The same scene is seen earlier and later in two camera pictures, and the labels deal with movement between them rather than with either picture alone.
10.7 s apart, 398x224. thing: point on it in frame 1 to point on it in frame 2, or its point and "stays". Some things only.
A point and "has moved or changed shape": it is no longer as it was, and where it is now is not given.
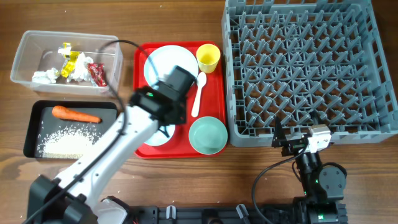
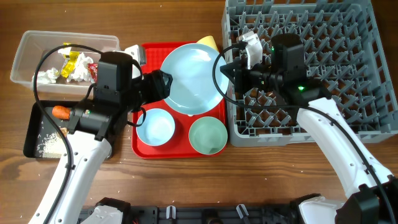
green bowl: (208, 135) stays
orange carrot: (64, 112) stays
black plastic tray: (60, 129) stays
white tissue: (69, 66) to (81, 71)
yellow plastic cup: (208, 56) to (209, 40)
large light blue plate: (161, 60) has moved or changed shape
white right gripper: (279, 138) to (239, 78)
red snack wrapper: (96, 71) stays
